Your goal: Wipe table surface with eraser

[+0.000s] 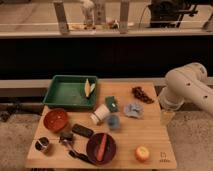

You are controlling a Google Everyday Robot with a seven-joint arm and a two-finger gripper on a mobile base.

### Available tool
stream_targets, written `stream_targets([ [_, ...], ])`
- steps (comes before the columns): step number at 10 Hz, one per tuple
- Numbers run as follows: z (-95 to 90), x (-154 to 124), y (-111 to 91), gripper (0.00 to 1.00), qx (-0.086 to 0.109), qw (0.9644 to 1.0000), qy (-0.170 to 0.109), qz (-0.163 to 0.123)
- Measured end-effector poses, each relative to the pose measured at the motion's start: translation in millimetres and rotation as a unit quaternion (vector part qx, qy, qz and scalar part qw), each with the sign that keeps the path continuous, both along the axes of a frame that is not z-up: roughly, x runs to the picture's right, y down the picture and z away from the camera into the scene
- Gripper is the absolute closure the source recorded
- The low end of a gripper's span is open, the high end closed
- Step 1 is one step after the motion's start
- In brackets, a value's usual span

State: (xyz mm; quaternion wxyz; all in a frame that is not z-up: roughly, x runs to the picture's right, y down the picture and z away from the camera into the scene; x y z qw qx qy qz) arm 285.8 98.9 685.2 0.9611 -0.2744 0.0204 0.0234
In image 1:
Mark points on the orange carrot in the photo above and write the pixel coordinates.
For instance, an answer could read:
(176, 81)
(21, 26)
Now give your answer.
(101, 150)

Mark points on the wooden table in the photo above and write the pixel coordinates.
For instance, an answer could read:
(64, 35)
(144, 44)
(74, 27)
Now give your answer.
(146, 131)

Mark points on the black binder clip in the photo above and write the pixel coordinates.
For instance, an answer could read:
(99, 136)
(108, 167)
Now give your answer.
(66, 137)

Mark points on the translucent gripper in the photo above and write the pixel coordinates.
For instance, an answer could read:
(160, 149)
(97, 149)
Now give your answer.
(166, 117)

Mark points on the crumpled blue cloth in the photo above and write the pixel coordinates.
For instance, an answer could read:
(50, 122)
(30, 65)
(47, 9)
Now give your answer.
(133, 110)

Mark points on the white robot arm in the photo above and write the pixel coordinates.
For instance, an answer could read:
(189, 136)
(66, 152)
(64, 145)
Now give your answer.
(185, 83)

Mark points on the black machine in background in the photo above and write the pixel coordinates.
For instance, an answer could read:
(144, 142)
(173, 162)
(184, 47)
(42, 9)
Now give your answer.
(170, 13)

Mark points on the red yellow apple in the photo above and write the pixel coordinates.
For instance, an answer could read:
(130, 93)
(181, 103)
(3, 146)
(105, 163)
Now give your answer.
(142, 154)

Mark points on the black eraser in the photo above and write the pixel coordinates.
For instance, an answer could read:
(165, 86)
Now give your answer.
(83, 131)

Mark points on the red bowl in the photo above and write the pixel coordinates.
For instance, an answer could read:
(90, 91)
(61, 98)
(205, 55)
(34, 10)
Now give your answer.
(55, 120)

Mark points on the white cup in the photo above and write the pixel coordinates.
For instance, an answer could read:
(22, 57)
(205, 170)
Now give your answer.
(100, 114)

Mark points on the blue small cup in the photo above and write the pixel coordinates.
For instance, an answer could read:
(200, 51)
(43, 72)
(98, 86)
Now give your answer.
(113, 122)

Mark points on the green plastic tray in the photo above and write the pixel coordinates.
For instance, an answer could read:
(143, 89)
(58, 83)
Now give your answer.
(67, 91)

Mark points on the metal cup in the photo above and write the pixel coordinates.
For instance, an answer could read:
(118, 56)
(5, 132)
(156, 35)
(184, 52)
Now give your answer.
(42, 144)

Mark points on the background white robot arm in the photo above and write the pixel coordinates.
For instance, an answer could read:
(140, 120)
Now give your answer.
(87, 7)

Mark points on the black handled tool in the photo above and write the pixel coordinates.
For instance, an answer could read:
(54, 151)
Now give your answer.
(80, 156)

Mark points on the dark red grapes bunch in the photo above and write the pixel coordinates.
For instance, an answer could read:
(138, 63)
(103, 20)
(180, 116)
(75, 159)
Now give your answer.
(138, 93)

